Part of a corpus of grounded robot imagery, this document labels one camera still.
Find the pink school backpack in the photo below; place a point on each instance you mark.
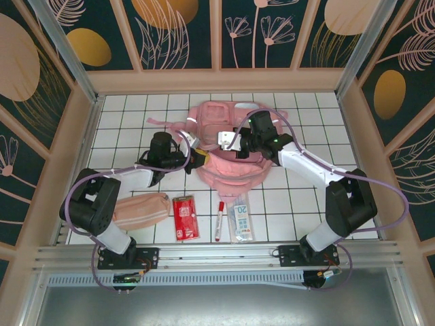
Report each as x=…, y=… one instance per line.
x=234, y=176

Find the red notebook packet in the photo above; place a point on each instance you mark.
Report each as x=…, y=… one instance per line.
x=185, y=219

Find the red white marker pen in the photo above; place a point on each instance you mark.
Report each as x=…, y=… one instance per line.
x=219, y=220

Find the clear ruler set packet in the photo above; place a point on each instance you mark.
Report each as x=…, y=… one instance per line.
x=242, y=220

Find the peach striped pencil case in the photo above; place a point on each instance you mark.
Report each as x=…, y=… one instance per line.
x=142, y=210

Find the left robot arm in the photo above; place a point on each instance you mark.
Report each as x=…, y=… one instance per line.
x=91, y=207

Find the small controller circuit board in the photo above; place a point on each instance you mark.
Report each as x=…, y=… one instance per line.
x=127, y=278
x=334, y=274

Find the grey metal panel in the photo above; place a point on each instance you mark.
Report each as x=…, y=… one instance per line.
x=217, y=309

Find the aluminium side rail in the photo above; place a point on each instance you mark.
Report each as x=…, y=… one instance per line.
x=85, y=146

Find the aluminium mounting rail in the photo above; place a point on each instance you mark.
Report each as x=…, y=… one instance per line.
x=217, y=253

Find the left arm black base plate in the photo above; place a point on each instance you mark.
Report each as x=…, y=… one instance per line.
x=149, y=258

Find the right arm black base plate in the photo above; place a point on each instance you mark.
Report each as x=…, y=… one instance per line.
x=289, y=254

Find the aluminium frame post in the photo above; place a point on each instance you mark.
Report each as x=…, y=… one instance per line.
x=64, y=51
x=360, y=47

